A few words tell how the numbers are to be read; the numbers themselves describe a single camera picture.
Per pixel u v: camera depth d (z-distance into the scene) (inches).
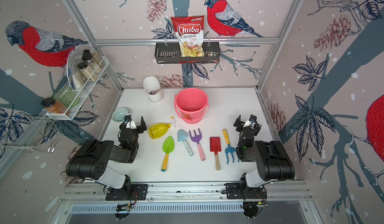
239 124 32.5
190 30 31.7
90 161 18.2
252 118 29.8
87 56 31.2
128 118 29.9
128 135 27.5
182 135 36.0
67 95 28.2
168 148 34.8
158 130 36.9
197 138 35.5
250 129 28.7
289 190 29.3
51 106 23.5
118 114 39.8
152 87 42.4
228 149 34.4
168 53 37.4
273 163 17.3
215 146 34.8
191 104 42.4
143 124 33.4
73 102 26.2
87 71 30.0
